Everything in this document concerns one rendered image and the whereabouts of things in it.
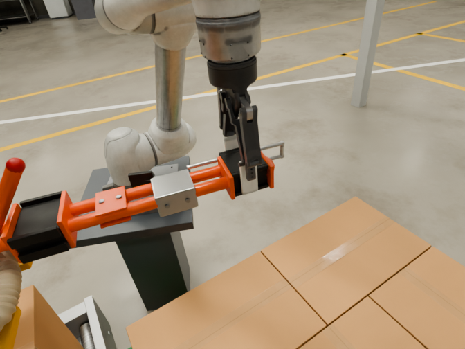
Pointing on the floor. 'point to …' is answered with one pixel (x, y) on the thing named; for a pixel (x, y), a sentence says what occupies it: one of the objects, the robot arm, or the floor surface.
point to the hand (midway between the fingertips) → (240, 167)
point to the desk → (84, 9)
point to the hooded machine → (58, 9)
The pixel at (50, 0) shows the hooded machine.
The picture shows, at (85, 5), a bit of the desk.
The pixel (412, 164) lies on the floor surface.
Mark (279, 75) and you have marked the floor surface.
